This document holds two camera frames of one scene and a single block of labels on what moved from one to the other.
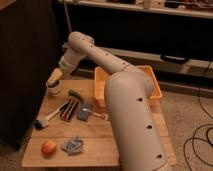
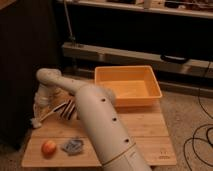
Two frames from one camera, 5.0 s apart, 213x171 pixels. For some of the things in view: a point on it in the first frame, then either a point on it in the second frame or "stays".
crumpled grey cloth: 73,146 stays
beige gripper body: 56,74 → 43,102
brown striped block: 68,109 stays
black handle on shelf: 174,59 stays
